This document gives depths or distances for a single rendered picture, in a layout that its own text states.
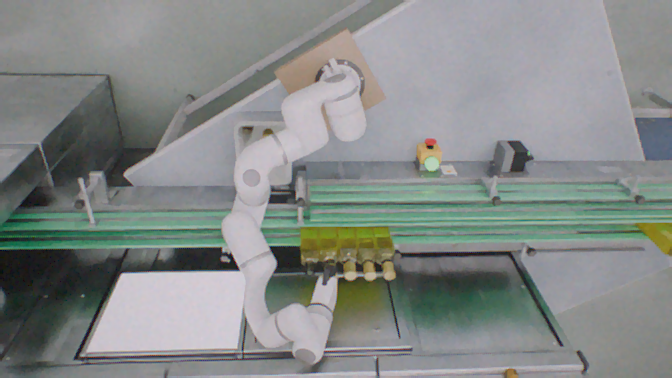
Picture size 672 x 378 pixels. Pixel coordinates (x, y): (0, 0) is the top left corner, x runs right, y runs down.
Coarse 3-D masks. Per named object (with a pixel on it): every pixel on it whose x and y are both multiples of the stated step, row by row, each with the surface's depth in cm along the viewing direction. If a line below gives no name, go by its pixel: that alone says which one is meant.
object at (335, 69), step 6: (330, 60) 144; (324, 66) 145; (336, 66) 145; (342, 66) 147; (348, 66) 148; (324, 72) 148; (330, 72) 146; (336, 72) 145; (342, 72) 145; (348, 72) 148; (354, 72) 148; (324, 78) 149; (354, 78) 149
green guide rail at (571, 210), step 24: (312, 216) 155; (336, 216) 156; (360, 216) 156; (384, 216) 156; (408, 216) 157; (432, 216) 157; (456, 216) 157; (480, 216) 158; (504, 216) 158; (528, 216) 159; (552, 216) 159; (576, 216) 160; (600, 216) 160; (624, 216) 161; (648, 216) 161
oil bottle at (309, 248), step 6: (300, 228) 156; (306, 228) 156; (312, 228) 156; (300, 234) 154; (306, 234) 153; (312, 234) 153; (300, 240) 151; (306, 240) 151; (312, 240) 151; (300, 246) 149; (306, 246) 148; (312, 246) 148; (300, 252) 147; (306, 252) 146; (312, 252) 146; (318, 252) 147; (300, 258) 148; (306, 258) 146; (312, 258) 146; (318, 258) 148
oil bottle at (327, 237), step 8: (320, 232) 154; (328, 232) 154; (320, 240) 150; (328, 240) 150; (336, 240) 150; (320, 248) 147; (328, 248) 147; (336, 248) 147; (320, 256) 147; (328, 256) 146; (336, 256) 147
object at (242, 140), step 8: (240, 128) 154; (256, 128) 158; (264, 128) 158; (272, 128) 158; (280, 128) 158; (240, 136) 154; (248, 136) 159; (256, 136) 159; (240, 144) 155; (248, 144) 160; (240, 152) 155; (280, 168) 166; (288, 168) 158; (272, 176) 163; (280, 176) 163; (288, 176) 160; (272, 184) 161; (280, 184) 161
